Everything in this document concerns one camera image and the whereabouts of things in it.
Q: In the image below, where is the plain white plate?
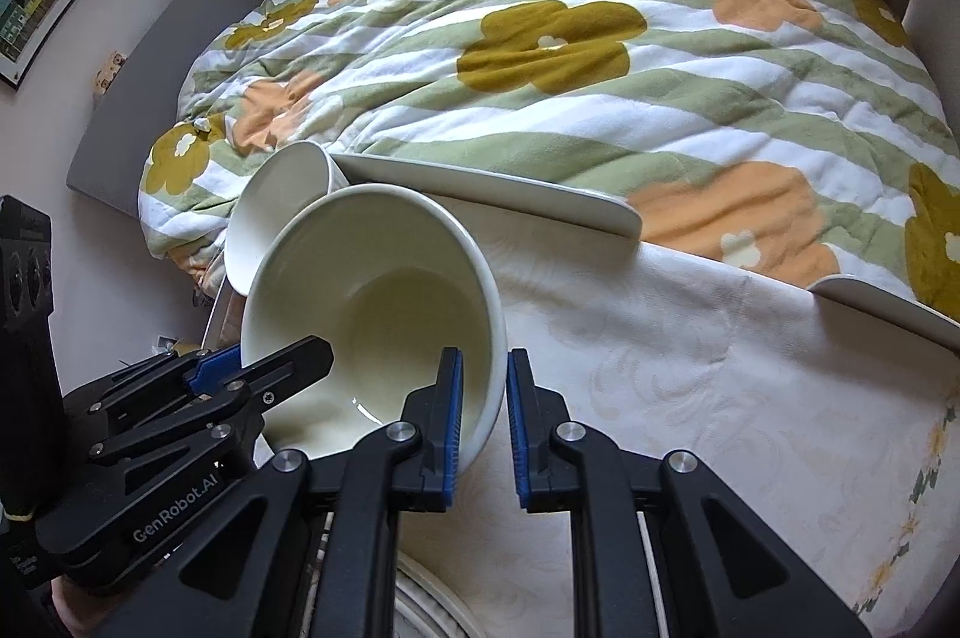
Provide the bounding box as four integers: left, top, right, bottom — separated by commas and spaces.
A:
394, 552, 487, 638

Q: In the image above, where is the cream smooth bowl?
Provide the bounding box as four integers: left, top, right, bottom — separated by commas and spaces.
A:
241, 184, 508, 469

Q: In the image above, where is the grey padded headboard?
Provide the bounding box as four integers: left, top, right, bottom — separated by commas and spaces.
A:
67, 0, 263, 217

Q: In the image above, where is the white ribbed bowl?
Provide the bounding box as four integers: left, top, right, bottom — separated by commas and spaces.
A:
224, 140, 348, 296

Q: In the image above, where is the floral striped quilt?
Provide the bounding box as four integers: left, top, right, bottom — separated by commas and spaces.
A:
139, 0, 958, 316

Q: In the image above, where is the white bed tray table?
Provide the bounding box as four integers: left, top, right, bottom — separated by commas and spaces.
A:
328, 150, 960, 354

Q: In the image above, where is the left human hand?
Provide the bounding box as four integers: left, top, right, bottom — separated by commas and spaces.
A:
50, 576, 125, 638

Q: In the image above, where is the cream floral tablecloth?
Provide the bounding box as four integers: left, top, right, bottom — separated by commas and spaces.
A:
400, 200, 958, 636

